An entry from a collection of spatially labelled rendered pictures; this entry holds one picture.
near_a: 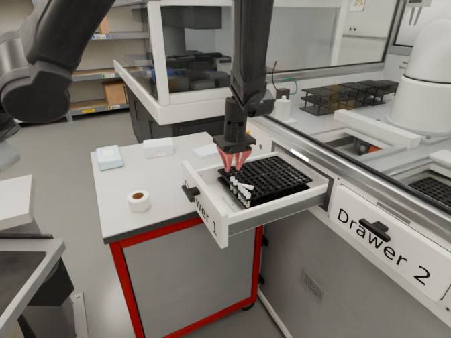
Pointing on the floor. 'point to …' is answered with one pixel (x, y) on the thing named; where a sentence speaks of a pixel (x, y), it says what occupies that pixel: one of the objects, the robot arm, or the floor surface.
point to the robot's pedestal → (25, 208)
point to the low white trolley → (172, 245)
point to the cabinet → (337, 286)
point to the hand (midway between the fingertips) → (232, 167)
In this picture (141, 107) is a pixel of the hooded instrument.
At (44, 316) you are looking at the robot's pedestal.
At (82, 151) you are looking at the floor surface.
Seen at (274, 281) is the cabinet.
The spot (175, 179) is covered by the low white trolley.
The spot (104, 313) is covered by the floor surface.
